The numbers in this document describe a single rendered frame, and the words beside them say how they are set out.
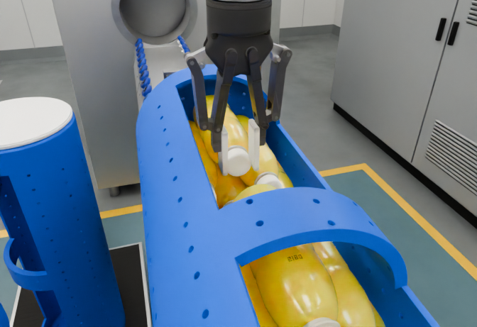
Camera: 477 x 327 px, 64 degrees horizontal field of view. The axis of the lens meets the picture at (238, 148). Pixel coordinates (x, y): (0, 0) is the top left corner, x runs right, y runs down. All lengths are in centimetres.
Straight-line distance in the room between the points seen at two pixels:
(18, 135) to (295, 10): 485
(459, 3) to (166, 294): 216
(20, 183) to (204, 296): 76
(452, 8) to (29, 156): 208
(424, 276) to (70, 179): 165
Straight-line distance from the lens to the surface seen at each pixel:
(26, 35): 518
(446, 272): 218
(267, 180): 58
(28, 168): 102
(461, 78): 234
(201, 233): 38
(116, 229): 224
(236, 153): 54
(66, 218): 112
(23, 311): 183
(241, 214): 37
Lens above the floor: 147
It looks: 32 degrees down
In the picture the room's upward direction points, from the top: straight up
